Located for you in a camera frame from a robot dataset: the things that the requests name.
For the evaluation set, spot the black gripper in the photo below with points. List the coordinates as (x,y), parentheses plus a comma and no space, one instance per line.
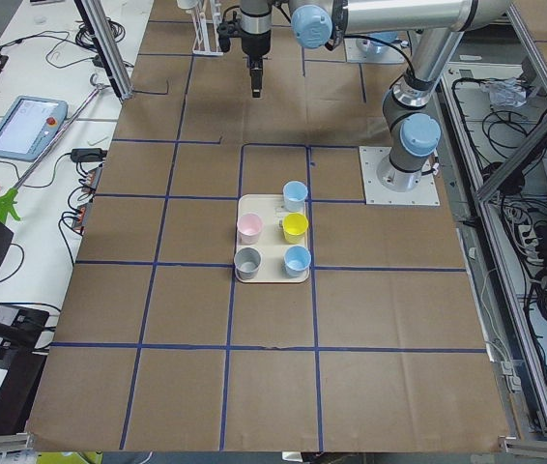
(254,43)

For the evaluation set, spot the white plastic cup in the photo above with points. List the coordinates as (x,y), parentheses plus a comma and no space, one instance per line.
(187,4)

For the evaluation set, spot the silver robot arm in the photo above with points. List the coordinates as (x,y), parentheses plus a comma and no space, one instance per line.
(415,136)

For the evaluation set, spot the light blue cup far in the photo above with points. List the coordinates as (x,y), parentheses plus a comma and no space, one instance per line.
(294,195)

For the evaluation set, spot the light blue cup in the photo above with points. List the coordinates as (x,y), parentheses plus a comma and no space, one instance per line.
(297,260)
(294,195)

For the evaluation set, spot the pink plastic cup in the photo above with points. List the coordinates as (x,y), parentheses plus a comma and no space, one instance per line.
(249,227)

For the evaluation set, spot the yellow plastic cup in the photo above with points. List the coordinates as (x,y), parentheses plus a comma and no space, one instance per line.
(295,226)

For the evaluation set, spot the grey plastic cup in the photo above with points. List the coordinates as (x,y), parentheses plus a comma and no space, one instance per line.
(247,262)

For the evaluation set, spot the light blue cup near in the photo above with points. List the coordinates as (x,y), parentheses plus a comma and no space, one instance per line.
(297,260)

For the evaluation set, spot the cream plastic tray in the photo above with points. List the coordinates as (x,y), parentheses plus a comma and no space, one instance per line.
(271,244)

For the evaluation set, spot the blue teach pendant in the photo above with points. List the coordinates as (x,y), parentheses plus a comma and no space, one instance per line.
(29,125)

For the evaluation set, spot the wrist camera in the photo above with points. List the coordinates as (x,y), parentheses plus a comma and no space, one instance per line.
(227,30)

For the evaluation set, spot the white wire cup rack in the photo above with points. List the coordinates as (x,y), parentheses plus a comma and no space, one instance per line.
(205,19)

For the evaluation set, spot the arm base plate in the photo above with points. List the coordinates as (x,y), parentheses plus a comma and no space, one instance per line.
(365,51)
(383,185)

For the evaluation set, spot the aluminium frame post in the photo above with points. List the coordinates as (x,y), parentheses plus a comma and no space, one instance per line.
(97,24)

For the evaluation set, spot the green handled reacher grabber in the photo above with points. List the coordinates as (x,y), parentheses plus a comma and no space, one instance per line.
(7,199)

